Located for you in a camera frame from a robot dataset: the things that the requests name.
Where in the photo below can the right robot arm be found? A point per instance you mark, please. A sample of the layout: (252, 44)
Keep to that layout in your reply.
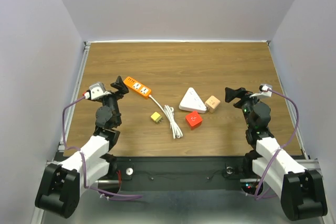
(300, 190)

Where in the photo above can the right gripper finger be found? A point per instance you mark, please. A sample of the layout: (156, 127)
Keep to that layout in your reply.
(230, 94)
(240, 91)

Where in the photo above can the aluminium frame rail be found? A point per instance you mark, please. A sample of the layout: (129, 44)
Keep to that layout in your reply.
(38, 214)

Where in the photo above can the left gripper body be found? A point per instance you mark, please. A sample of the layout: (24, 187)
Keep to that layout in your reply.
(111, 99)

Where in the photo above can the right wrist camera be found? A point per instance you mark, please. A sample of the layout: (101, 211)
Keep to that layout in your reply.
(264, 92)

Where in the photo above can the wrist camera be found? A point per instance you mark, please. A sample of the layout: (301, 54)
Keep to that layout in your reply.
(97, 90)
(264, 92)

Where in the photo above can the white triangular power strip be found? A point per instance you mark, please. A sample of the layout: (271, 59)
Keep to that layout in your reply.
(192, 102)

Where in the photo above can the yellow plug adapter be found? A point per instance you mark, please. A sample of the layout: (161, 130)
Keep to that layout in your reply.
(156, 117)

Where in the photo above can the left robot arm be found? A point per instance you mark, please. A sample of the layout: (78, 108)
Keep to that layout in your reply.
(63, 184)

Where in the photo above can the beige cube socket adapter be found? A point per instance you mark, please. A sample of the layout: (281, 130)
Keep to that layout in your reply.
(212, 103)

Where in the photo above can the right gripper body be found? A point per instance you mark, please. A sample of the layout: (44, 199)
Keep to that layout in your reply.
(247, 103)

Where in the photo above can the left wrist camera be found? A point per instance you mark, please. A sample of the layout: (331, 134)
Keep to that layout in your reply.
(97, 90)

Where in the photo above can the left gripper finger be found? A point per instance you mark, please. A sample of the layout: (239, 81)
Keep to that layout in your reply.
(122, 90)
(118, 84)

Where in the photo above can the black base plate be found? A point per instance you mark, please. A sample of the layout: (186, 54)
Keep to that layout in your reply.
(177, 173)

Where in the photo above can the red cube socket adapter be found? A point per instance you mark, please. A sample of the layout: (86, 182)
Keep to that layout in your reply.
(193, 120)

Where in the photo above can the orange power strip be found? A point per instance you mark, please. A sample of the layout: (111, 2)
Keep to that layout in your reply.
(137, 87)

